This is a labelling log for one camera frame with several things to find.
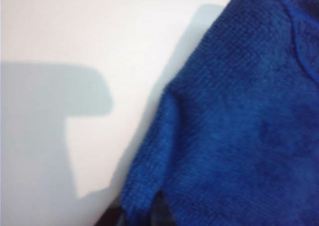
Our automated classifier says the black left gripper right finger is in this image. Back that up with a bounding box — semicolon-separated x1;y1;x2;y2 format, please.
151;197;180;226

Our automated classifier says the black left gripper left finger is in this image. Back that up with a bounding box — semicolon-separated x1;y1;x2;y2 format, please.
96;200;130;226

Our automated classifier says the blue microfibre rag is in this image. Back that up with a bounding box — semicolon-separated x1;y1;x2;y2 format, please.
119;0;319;226

